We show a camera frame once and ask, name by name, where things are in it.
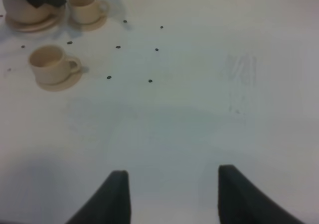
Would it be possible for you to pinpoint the beige teapot saucer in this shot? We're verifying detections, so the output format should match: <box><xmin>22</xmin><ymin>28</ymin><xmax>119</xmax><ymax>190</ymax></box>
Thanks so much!
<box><xmin>5</xmin><ymin>8</ymin><xmax>66</xmax><ymax>33</ymax></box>

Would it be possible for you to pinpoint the beige far cup saucer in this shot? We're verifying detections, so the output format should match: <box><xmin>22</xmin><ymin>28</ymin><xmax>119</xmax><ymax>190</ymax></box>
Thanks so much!
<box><xmin>67</xmin><ymin>16</ymin><xmax>107</xmax><ymax>32</ymax></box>

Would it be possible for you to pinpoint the beige far teacup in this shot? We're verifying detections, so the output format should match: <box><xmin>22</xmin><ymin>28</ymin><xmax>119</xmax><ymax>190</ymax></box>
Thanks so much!
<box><xmin>68</xmin><ymin>0</ymin><xmax>110</xmax><ymax>25</ymax></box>

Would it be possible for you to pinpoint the beige teacup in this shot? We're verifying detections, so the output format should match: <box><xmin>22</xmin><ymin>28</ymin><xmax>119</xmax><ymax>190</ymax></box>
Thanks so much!
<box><xmin>28</xmin><ymin>45</ymin><xmax>82</xmax><ymax>86</ymax></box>
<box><xmin>68</xmin><ymin>0</ymin><xmax>110</xmax><ymax>25</ymax></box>

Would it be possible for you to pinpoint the beige cup saucer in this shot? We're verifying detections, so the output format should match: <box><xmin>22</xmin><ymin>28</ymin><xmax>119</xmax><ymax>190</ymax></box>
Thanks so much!
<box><xmin>67</xmin><ymin>16</ymin><xmax>107</xmax><ymax>32</ymax></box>
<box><xmin>36</xmin><ymin>71</ymin><xmax>83</xmax><ymax>92</ymax></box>

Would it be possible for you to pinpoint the beige teapot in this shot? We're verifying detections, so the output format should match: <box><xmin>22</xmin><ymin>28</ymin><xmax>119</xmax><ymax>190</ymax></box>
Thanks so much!
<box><xmin>2</xmin><ymin>0</ymin><xmax>61</xmax><ymax>25</ymax></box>

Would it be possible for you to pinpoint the beige near teacup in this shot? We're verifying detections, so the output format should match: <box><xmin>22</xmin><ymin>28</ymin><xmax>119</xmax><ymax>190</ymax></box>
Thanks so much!
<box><xmin>28</xmin><ymin>45</ymin><xmax>82</xmax><ymax>86</ymax></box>

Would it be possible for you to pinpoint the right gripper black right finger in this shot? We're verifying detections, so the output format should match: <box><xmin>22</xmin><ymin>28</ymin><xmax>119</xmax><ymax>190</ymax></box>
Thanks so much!
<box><xmin>218</xmin><ymin>165</ymin><xmax>302</xmax><ymax>224</ymax></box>

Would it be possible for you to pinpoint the beige near cup saucer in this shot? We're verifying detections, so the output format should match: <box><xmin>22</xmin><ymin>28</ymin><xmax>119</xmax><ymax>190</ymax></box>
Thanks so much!
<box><xmin>36</xmin><ymin>71</ymin><xmax>83</xmax><ymax>92</ymax></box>

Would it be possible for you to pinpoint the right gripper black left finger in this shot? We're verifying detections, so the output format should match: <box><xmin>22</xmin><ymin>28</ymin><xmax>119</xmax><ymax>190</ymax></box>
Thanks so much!
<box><xmin>68</xmin><ymin>170</ymin><xmax>131</xmax><ymax>224</ymax></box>

